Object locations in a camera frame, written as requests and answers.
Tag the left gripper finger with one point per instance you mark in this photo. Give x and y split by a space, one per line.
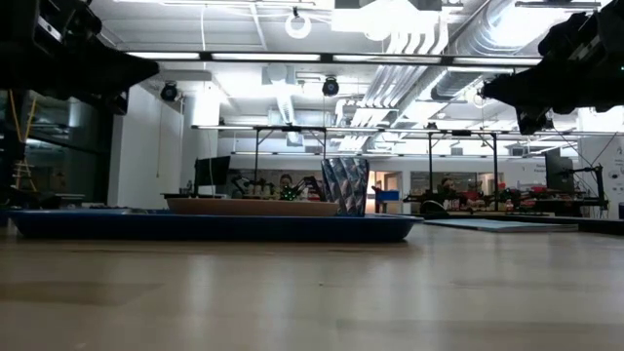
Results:
122 63
124 80

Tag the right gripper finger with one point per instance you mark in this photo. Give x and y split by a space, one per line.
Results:
517 95
517 78

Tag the blue plastic tray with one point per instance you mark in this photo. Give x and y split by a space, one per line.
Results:
219 229

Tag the peach round plate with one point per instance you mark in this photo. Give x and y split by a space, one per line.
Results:
253 207

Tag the blue faceted cup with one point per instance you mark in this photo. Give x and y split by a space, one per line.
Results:
344 185

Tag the black round ceiling spotlight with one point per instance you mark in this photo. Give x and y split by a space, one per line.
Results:
168 91
330 87

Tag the black background panel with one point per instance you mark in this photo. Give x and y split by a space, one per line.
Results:
559 170

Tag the person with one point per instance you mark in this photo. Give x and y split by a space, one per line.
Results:
286 181
447 184

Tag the black monitor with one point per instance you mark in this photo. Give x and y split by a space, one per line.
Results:
212 170

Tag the light blue mat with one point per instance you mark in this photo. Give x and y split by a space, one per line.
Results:
502 225

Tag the blue background bin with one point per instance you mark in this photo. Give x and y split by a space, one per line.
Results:
388 196

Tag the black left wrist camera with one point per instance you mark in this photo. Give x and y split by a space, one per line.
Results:
73 22

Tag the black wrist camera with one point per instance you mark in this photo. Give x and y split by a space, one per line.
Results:
73 22
565 34

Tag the silver ventilation duct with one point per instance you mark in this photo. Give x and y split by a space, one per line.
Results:
487 39

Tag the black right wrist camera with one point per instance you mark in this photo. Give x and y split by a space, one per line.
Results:
565 34

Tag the black background station frame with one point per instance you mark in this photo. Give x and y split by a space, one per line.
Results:
324 146
495 166

